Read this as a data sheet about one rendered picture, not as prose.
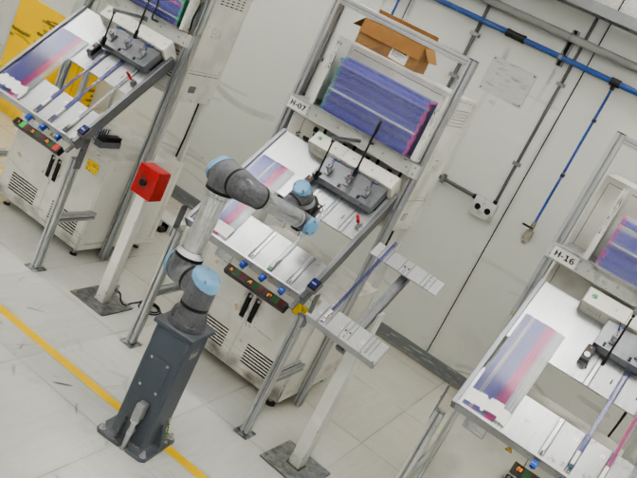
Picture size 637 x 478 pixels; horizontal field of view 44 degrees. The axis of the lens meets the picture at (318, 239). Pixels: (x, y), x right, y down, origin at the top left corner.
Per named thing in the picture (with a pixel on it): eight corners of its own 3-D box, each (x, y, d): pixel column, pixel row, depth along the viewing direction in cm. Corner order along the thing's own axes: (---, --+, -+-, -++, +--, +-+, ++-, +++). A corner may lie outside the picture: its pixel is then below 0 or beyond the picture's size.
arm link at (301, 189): (286, 187, 329) (301, 174, 331) (291, 199, 339) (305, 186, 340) (299, 197, 326) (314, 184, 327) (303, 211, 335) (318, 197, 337)
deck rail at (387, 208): (302, 305, 342) (302, 298, 337) (300, 303, 343) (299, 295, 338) (397, 203, 375) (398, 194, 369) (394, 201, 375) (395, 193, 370)
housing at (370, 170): (389, 208, 374) (391, 189, 363) (308, 159, 392) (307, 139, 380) (398, 197, 378) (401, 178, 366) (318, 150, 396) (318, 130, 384)
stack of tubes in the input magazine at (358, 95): (405, 156, 360) (432, 102, 352) (318, 106, 378) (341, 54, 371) (414, 156, 371) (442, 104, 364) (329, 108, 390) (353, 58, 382)
